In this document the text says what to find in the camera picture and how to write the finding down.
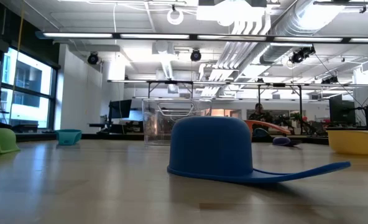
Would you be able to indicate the black computer monitor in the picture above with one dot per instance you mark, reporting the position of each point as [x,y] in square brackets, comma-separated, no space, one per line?
[342,112]
[120,109]

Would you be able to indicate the large glass window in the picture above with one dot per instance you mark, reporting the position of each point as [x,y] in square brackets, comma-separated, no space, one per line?
[28,81]

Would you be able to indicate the person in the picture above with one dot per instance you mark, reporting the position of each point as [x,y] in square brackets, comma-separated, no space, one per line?
[259,116]

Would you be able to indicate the blue measuring cup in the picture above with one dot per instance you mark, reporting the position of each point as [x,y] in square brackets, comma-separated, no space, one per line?
[210,146]

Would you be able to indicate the small navy measuring cup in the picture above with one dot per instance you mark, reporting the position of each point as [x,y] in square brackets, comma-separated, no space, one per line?
[282,141]

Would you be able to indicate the black aluminium rig frame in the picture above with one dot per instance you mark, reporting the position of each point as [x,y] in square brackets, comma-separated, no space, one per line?
[115,136]

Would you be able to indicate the orange measuring cup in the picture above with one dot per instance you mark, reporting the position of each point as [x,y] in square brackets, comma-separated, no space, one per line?
[274,127]

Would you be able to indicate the clear plastic basket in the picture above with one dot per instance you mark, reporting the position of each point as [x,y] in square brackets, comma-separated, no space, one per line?
[159,124]

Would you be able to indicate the background black rig frame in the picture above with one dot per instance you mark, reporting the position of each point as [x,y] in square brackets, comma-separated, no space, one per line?
[171,82]
[300,109]

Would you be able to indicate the teal measuring cup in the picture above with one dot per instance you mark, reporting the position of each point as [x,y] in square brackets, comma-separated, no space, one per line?
[68,137]

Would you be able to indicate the silver ventilation duct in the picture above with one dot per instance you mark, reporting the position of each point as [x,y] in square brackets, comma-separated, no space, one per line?
[296,25]

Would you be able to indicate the black track spotlight cluster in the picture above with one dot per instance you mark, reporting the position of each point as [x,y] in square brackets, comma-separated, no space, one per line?
[300,55]

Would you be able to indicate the yellow measuring cup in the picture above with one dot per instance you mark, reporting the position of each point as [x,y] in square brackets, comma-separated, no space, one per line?
[352,141]

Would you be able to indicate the long ceiling light strip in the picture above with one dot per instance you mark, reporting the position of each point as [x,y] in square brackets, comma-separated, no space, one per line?
[154,36]

